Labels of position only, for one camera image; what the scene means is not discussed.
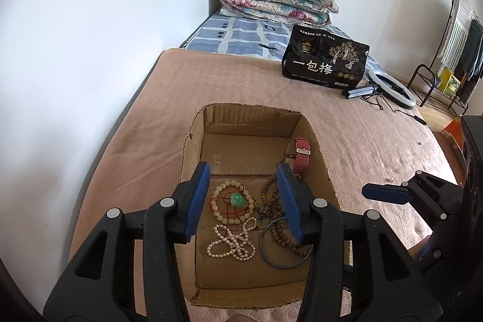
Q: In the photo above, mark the black snack bag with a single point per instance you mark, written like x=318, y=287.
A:
x=324, y=59

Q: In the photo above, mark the blue checked bed sheet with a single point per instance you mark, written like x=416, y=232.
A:
x=241, y=35

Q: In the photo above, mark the yellow box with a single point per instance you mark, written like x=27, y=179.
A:
x=451, y=82

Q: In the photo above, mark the orange cloth covered table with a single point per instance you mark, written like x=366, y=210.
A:
x=452, y=133

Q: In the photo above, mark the black clothes rack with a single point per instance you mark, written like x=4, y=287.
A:
x=420, y=80

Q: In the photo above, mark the black folded tripod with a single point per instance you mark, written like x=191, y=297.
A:
x=358, y=91

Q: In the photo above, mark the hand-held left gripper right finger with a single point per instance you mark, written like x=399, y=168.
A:
x=289, y=205

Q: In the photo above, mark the black bangle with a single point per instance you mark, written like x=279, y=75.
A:
x=279, y=264

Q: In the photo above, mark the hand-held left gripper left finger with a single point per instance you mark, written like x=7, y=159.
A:
x=198, y=203

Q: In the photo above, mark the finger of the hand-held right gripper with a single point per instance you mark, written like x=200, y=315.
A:
x=425, y=251
x=385, y=192

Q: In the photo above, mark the person's right forearm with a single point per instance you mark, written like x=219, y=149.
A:
x=415, y=250

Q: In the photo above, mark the dark hanging clothes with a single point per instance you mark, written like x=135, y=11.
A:
x=471, y=61

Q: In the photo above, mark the cardboard box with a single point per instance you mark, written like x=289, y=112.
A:
x=245, y=152

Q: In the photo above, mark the striped hanging cloth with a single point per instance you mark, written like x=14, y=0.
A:
x=454, y=31

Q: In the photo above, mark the pink brown blanket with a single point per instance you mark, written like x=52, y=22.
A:
x=158, y=110

